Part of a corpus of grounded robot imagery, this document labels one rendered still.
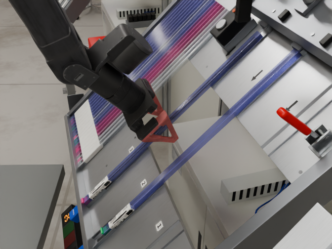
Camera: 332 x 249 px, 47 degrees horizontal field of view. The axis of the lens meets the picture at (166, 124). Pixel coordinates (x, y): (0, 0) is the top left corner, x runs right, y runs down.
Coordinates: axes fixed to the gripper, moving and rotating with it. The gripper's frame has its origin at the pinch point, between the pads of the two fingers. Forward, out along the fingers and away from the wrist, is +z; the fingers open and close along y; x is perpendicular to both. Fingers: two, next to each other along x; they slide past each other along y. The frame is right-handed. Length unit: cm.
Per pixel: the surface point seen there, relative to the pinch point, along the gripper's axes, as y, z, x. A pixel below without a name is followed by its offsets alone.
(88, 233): -8.3, -0.4, 25.3
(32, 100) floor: 178, 39, 92
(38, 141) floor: 129, 41, 90
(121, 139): 9.4, 1.3, 11.8
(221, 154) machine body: 18.5, 36.4, 2.7
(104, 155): 9.5, 1.2, 17.6
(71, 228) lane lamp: -0.2, 2.0, 32.3
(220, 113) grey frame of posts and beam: 41, 44, -4
